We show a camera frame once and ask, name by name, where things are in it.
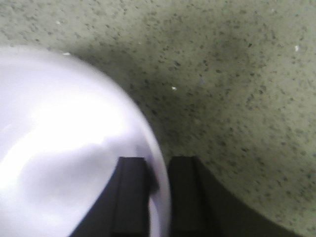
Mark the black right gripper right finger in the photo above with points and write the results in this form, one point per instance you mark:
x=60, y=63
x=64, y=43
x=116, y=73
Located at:
x=238, y=197

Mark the purple plastic bowl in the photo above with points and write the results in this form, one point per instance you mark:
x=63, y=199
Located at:
x=63, y=127

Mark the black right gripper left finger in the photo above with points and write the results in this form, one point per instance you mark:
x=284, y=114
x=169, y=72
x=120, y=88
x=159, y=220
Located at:
x=125, y=207

